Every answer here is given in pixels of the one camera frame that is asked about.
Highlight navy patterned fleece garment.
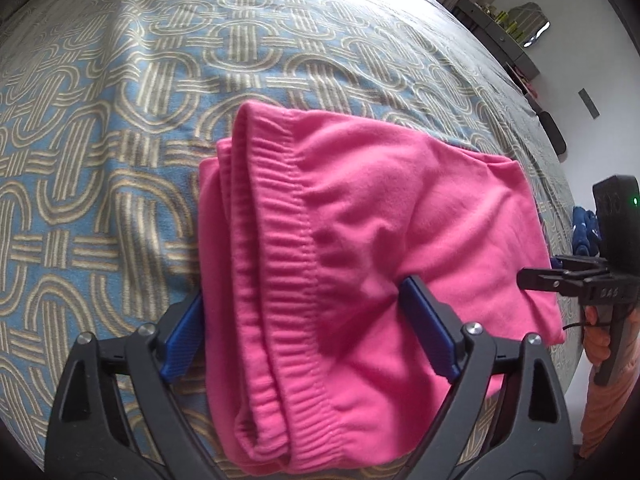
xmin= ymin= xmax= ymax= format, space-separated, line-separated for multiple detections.
xmin=570 ymin=206 xmax=601 ymax=257

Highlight person's right hand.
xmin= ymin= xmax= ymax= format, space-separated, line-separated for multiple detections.
xmin=585 ymin=304 xmax=614 ymax=368

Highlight black chair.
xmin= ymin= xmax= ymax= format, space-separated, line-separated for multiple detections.
xmin=537 ymin=110 xmax=569 ymax=157

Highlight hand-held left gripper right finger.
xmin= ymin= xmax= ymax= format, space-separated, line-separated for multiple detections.
xmin=399 ymin=274 xmax=577 ymax=480

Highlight green bottle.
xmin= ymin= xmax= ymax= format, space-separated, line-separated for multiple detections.
xmin=502 ymin=10 xmax=526 ymax=41

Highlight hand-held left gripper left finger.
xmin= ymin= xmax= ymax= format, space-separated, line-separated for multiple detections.
xmin=44 ymin=292 xmax=222 ymax=480

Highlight scalloped mirror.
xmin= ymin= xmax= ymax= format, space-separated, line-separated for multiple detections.
xmin=505 ymin=3 xmax=551 ymax=47

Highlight black cable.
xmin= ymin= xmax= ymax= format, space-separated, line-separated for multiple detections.
xmin=562 ymin=307 xmax=592 ymax=334

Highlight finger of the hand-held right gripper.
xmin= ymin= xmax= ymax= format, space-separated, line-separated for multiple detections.
xmin=517 ymin=266 xmax=593 ymax=295
xmin=550 ymin=254 xmax=610 ymax=275

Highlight pink pants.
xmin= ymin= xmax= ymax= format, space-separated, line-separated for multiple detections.
xmin=197 ymin=101 xmax=567 ymax=477

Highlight person's orange clothing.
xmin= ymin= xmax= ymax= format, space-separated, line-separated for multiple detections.
xmin=579 ymin=365 xmax=640 ymax=459

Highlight grey shelf unit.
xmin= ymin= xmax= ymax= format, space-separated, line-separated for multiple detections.
xmin=504 ymin=59 xmax=545 ymax=113

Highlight dark dresser with items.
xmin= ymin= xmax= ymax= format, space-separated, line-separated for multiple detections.
xmin=452 ymin=0 xmax=545 ymax=81

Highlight patterned blue beige bedspread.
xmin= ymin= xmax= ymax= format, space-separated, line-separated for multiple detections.
xmin=0 ymin=0 xmax=576 ymax=480

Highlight grey wall plate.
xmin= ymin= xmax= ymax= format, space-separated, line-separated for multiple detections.
xmin=577 ymin=87 xmax=600 ymax=120

